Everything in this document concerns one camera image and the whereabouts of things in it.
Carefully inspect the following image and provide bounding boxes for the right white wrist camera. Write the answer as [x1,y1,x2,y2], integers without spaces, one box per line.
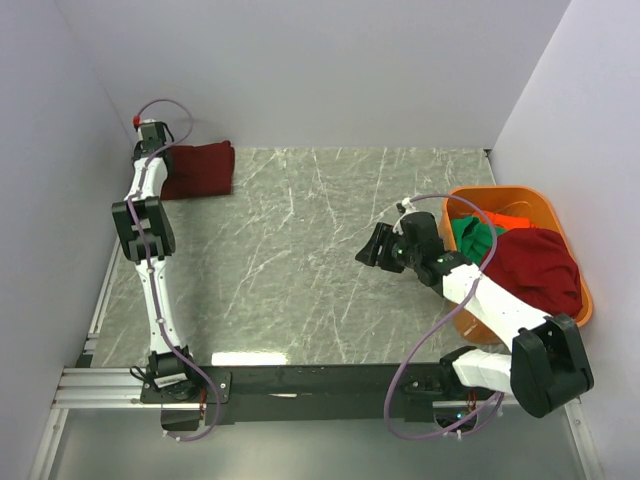
[393,197,417,235]

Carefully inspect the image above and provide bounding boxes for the red t-shirt in basket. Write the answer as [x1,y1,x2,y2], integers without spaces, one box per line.
[484,228,583,318]

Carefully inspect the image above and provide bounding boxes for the green t-shirt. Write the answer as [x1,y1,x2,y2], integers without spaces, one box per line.
[451,216,493,265]

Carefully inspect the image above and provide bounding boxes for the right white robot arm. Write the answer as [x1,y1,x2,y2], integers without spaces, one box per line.
[355,212,594,418]

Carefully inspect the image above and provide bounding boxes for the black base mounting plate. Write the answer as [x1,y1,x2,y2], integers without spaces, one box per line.
[139,363,499,427]

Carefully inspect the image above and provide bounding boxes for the dark red t-shirt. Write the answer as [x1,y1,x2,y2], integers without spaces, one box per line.
[161,140,235,201]

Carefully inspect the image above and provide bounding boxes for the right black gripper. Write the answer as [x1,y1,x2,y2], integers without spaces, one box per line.
[355,222,421,274]

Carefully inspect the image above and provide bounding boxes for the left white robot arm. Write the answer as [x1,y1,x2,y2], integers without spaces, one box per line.
[111,115,201,403]

